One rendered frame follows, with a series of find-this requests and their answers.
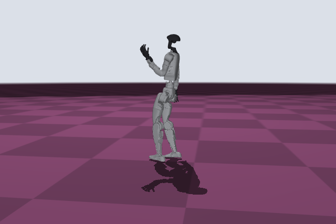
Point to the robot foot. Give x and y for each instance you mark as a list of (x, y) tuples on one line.
[(176, 154), (159, 158)]

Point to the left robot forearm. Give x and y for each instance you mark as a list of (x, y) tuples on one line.
[(155, 68)]

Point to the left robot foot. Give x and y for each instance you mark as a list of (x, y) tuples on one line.
[(159, 158)]

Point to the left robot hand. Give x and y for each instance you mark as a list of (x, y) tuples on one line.
[(145, 52)]

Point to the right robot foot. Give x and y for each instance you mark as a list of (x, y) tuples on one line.
[(176, 154)]

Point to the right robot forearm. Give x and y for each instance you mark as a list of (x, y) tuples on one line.
[(176, 82)]

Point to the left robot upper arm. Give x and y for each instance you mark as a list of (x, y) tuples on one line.
[(167, 60)]

